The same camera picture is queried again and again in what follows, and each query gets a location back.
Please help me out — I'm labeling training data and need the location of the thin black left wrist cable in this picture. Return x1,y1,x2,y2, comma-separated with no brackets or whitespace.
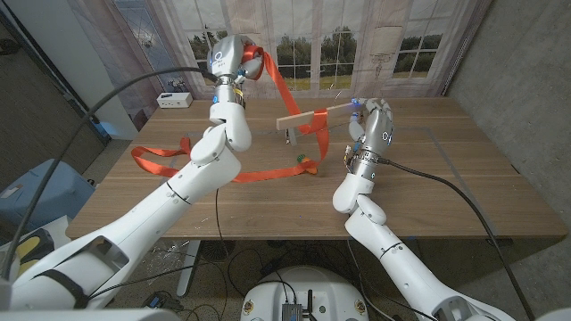
213,188,227,244

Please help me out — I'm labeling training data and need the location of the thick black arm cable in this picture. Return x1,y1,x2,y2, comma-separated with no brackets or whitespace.
374,155,536,321
0,66,220,282

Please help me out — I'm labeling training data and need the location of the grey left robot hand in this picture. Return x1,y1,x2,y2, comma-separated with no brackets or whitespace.
205,34,264,81

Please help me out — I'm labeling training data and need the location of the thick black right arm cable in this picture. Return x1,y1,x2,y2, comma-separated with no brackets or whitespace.
374,155,536,321

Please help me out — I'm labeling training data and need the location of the metal table leg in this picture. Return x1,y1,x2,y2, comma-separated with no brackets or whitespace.
177,239,202,298

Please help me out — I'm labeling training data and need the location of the bluish printed backdrop panel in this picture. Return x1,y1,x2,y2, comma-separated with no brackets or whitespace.
66,0,188,130

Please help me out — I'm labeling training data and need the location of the black yellow foot pedal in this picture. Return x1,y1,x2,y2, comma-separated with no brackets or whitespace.
12,227,55,277

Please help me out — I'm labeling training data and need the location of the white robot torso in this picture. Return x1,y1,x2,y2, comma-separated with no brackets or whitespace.
239,265,370,321

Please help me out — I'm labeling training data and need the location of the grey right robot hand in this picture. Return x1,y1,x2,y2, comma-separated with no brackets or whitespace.
347,97,394,155

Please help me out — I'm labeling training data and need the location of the white power strip box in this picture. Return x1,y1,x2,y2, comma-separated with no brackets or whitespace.
156,92,194,110

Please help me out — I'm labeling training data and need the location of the orange toy carrot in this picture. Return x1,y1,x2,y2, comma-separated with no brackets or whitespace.
296,153,319,176

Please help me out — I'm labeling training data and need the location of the orange ribbon with roll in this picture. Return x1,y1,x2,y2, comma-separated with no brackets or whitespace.
130,44,331,184

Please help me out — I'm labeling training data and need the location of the clear plastic wrap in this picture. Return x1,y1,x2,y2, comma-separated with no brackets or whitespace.
146,243,188,286

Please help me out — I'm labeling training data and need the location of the blue plastic bin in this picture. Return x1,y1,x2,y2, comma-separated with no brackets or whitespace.
0,158,96,233

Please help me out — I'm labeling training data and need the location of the wooden slat clip hanger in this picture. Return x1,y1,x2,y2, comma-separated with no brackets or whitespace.
275,91,358,146

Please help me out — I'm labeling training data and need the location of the grey box with antenna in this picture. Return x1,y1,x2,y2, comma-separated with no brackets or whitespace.
281,289,319,321

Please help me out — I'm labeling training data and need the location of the printed window backdrop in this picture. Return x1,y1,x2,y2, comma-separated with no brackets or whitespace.
149,0,492,100

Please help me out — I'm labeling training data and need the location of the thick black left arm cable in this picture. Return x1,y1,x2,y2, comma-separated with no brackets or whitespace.
0,66,220,282

